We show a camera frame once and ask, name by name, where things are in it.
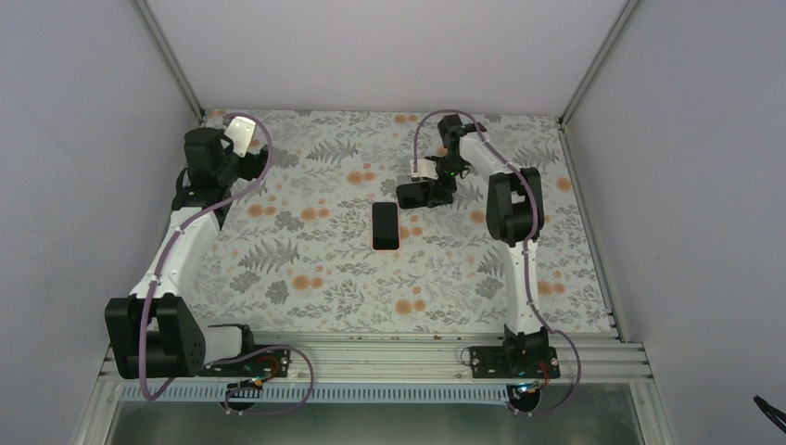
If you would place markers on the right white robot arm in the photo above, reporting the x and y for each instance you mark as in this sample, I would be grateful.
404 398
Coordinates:
513 217

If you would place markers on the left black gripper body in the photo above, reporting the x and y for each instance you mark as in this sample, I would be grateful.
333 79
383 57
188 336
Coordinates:
254 169

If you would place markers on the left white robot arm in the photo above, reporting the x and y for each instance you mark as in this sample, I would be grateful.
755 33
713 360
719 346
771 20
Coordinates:
153 326

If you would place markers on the grey slotted cable duct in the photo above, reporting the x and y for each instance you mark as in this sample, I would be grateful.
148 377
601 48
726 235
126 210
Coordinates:
340 393

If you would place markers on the aluminium rail frame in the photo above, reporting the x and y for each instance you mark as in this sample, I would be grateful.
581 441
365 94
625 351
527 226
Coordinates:
418 358

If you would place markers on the phone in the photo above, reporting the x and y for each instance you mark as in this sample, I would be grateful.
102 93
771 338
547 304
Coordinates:
385 226

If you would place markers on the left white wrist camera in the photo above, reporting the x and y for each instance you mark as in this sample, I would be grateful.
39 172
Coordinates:
240 131

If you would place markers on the black object at edge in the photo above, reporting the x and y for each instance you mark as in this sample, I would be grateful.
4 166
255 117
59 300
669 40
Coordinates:
774 415

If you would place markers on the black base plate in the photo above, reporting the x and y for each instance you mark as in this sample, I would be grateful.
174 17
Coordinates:
265 365
489 362

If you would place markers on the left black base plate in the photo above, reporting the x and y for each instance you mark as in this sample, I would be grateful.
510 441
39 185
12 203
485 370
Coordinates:
265 365

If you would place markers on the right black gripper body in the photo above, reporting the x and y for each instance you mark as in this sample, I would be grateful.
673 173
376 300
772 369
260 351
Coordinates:
454 163

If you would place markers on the black phone case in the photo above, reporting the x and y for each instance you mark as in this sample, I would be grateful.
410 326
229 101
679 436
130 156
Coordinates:
413 195

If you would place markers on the floral patterned table mat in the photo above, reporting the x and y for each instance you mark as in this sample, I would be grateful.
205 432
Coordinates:
296 254

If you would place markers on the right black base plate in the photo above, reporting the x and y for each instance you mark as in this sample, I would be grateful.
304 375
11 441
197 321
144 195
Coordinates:
489 362

